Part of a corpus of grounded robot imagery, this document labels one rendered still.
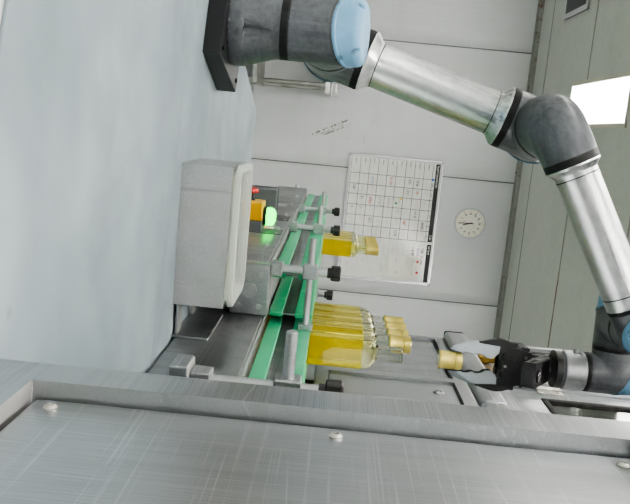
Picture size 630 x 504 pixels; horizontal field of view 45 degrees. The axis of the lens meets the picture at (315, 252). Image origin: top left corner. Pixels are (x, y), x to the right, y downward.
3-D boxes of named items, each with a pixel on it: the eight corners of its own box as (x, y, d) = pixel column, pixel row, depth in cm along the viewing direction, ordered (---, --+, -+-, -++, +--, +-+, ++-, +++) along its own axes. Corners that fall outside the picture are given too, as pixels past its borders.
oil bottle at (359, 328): (265, 349, 149) (374, 359, 149) (267, 321, 148) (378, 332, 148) (267, 340, 155) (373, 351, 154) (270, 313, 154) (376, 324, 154)
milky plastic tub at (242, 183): (175, 305, 120) (230, 311, 120) (184, 161, 116) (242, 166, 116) (195, 283, 137) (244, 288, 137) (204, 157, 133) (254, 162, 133)
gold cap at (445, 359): (438, 370, 144) (461, 372, 144) (440, 351, 143) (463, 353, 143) (435, 366, 147) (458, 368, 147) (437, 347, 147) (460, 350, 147)
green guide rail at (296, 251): (272, 276, 142) (315, 281, 142) (272, 271, 142) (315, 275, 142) (308, 196, 315) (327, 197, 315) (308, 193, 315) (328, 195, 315)
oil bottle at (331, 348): (261, 360, 144) (376, 371, 143) (264, 331, 143) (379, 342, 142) (264, 351, 149) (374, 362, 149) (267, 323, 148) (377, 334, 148)
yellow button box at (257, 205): (228, 229, 178) (260, 232, 178) (231, 197, 177) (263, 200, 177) (232, 225, 185) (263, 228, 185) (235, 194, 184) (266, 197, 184)
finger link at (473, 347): (445, 344, 151) (491, 356, 151) (450, 350, 145) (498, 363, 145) (450, 329, 150) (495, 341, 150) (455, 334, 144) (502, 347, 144)
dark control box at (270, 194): (243, 216, 205) (274, 219, 205) (245, 186, 204) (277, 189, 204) (246, 212, 213) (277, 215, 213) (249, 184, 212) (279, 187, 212)
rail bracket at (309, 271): (266, 327, 139) (334, 334, 139) (273, 235, 136) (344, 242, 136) (267, 323, 142) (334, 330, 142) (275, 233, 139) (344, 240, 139)
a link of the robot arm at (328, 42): (292, -19, 127) (374, -11, 127) (299, 2, 141) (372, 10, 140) (284, 54, 128) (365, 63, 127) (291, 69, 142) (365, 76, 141)
